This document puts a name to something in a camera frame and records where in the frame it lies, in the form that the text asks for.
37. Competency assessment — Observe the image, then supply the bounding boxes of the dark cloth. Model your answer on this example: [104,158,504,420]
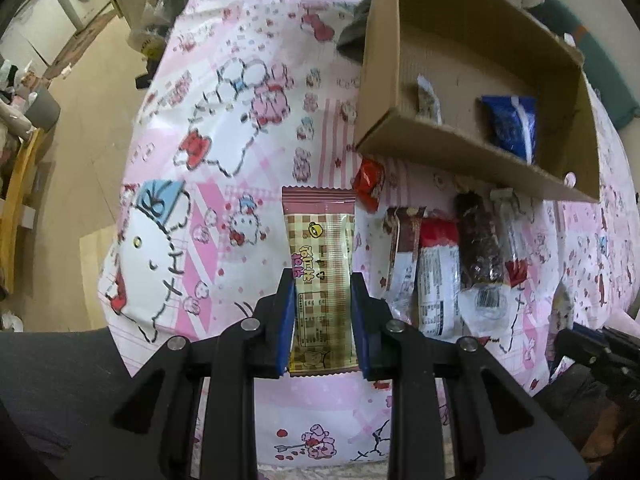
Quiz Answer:
[336,0,373,66]

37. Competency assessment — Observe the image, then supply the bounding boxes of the clear plastic bag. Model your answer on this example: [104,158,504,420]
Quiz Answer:
[97,0,201,61]

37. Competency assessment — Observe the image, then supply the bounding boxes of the small red candy packet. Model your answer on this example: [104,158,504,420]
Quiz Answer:
[352,157,386,212]

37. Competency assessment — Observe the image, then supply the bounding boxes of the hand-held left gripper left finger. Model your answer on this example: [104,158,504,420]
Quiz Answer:
[111,267,297,480]

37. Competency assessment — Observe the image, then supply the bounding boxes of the clear packet with red end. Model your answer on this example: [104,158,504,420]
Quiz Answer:
[489,187,528,288]

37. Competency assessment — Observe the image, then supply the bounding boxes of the pink printed blanket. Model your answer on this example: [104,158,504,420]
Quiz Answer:
[97,0,640,476]

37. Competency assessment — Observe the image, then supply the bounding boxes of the small clear nut bar packet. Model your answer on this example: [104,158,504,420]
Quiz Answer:
[416,75,442,125]

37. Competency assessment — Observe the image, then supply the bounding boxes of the beige checkered wafer packet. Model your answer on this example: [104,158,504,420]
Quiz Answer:
[281,185,358,377]

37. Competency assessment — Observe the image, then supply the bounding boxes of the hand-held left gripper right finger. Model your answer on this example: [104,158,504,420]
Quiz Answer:
[350,272,536,480]

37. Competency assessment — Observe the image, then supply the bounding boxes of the brown and white snack packet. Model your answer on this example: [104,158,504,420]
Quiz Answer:
[385,206,427,313]

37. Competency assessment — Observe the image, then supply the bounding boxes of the brown cardboard box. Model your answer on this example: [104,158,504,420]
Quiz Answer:
[354,0,601,203]

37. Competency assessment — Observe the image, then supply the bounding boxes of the flat cardboard sheet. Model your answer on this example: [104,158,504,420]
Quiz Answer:
[79,222,123,331]

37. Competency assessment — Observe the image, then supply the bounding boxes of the dark chocolate bar clear packet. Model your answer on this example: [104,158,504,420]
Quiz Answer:
[454,191,508,322]

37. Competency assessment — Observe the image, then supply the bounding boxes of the grey bin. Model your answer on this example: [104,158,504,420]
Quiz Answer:
[27,87,62,133]

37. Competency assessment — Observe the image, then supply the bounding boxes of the person's grey trousers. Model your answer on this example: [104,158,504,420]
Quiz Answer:
[0,330,146,480]

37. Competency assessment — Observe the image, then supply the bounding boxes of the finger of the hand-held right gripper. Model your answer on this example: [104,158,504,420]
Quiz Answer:
[552,329,613,368]

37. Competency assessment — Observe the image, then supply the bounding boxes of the blue snack packet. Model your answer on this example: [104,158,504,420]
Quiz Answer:
[481,95,538,165]

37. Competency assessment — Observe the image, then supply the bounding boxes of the wooden chair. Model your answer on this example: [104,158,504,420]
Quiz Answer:
[0,127,46,296]

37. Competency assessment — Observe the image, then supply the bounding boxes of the red and white snack packet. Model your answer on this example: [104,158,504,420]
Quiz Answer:
[417,219,463,338]

